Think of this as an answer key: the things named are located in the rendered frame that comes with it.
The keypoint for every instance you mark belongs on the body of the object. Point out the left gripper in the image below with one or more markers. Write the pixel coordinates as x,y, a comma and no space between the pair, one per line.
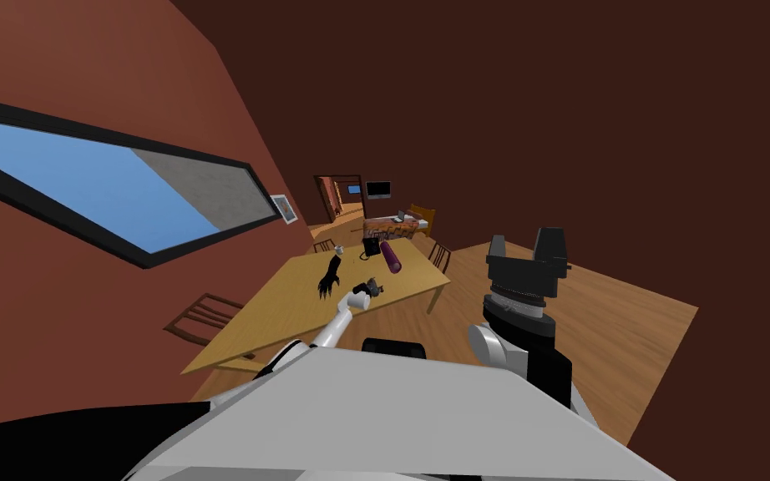
369,288

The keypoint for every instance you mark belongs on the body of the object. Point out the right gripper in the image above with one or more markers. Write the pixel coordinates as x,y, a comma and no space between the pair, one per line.
525,274

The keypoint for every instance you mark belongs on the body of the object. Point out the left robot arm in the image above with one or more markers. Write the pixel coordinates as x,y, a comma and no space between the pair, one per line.
333,331

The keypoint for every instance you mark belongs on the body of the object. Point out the purple cylinder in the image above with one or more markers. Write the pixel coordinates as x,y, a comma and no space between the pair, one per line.
390,257

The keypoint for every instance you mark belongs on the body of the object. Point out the black claw-shaped object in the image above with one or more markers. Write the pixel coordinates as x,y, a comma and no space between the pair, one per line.
329,279

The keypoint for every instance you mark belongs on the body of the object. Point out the black mug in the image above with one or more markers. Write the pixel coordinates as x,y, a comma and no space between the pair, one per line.
371,247

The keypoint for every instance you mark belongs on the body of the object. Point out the brown wooden chair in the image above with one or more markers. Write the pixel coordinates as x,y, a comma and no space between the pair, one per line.
323,245
440,256
203,317

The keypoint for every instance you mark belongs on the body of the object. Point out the bed with patterned cover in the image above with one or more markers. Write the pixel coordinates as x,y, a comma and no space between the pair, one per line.
388,228

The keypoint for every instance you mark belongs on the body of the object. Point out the light wooden table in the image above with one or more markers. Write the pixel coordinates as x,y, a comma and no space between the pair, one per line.
291,314

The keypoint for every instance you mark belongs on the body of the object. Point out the brown open door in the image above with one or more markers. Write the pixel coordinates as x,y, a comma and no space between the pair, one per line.
326,197

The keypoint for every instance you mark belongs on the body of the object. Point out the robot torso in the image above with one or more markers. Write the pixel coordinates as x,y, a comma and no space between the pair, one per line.
385,421

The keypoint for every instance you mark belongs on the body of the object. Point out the black-framed window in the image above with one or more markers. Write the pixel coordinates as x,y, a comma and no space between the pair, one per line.
91,180

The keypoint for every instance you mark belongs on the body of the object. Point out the black wall television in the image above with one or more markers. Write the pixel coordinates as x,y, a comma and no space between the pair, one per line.
378,190

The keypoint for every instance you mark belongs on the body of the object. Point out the white-framed wall picture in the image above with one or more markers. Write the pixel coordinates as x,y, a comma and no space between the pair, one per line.
285,208

